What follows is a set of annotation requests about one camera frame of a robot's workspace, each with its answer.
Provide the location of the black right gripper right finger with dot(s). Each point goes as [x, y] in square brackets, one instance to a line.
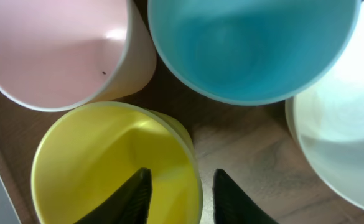
[231, 205]

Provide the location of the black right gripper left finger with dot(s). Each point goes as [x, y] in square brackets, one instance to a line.
[128, 204]

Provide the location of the yellow cup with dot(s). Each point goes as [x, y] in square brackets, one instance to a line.
[93, 150]

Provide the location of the white bowl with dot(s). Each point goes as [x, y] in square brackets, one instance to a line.
[327, 121]

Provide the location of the light blue cup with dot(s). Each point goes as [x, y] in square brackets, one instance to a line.
[251, 52]

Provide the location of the pink cup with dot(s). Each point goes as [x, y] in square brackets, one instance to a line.
[56, 55]

